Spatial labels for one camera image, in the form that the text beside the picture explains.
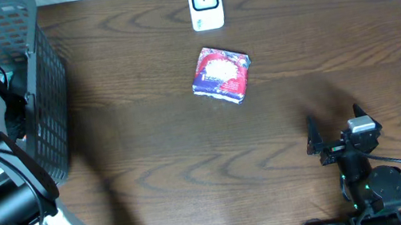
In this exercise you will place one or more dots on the red purple rice packet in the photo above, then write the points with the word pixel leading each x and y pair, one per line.
pixel 221 74

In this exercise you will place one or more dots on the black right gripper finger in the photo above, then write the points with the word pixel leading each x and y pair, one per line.
pixel 315 142
pixel 358 111

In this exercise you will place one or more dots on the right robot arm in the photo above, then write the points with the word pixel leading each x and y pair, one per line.
pixel 375 192

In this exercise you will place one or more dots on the grey plastic mesh basket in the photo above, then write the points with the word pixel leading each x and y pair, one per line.
pixel 23 46

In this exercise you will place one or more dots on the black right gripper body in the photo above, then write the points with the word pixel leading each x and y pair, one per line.
pixel 333 151

